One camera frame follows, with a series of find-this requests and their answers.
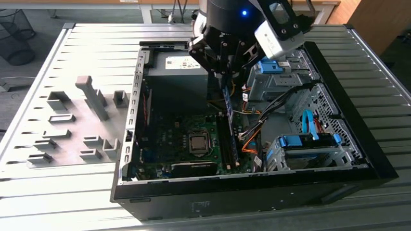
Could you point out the grey parts rack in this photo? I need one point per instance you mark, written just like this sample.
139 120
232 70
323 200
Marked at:
80 125

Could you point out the grey metal drive cage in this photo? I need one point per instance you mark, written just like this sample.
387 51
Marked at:
279 84

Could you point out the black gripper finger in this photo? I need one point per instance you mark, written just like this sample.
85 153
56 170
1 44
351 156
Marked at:
201 53
249 53

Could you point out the hard disk in blue carrier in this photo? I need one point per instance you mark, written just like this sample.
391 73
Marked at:
292 140

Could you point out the black PC case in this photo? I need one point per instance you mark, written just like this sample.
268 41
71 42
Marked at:
224 199

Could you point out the green motherboard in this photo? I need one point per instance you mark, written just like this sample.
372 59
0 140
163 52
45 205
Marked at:
173 144

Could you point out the black graphics card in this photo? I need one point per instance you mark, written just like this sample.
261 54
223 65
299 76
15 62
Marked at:
193 168

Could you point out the CPU socket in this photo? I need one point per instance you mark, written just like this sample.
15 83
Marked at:
189 144

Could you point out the grey power supply unit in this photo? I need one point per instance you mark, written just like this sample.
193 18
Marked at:
173 84

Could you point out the black RAM slot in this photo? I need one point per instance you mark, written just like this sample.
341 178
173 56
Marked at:
223 144

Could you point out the silver CPU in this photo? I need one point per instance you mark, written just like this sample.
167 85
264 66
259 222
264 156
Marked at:
199 142

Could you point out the blue drive bay latch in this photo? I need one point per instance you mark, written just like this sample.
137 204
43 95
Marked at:
271 67

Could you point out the blue RAM stick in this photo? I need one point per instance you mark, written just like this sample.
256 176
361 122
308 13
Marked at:
233 146
227 101

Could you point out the brown wooden cabinet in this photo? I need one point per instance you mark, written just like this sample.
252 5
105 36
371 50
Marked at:
379 24

